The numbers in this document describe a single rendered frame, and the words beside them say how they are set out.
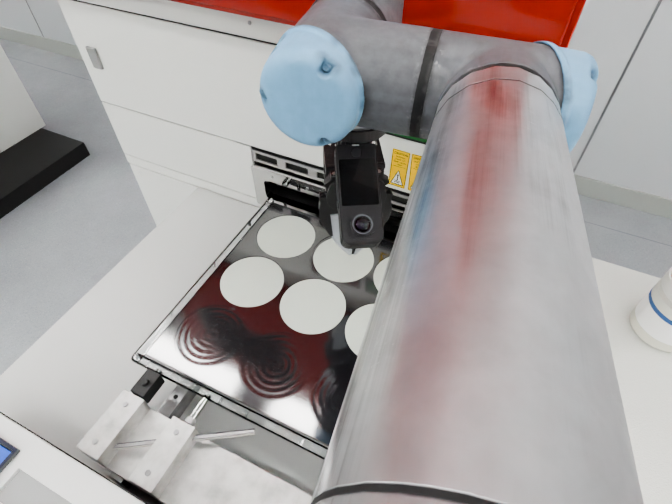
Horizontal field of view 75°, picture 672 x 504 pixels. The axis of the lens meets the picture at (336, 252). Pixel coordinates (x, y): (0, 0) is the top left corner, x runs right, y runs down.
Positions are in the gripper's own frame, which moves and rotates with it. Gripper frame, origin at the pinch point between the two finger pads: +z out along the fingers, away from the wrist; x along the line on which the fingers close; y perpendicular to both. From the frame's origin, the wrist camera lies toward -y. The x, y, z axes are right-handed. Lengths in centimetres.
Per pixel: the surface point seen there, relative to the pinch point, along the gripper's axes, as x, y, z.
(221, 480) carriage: 18.0, -24.9, 11.3
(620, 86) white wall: -124, 119, 45
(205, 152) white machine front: 25.6, 34.2, 6.9
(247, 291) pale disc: 16.0, 1.2, 9.4
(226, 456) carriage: 17.6, -22.2, 11.3
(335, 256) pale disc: 1.9, 7.2, 9.4
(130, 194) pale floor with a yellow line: 94, 133, 100
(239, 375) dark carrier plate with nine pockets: 16.3, -12.6, 9.4
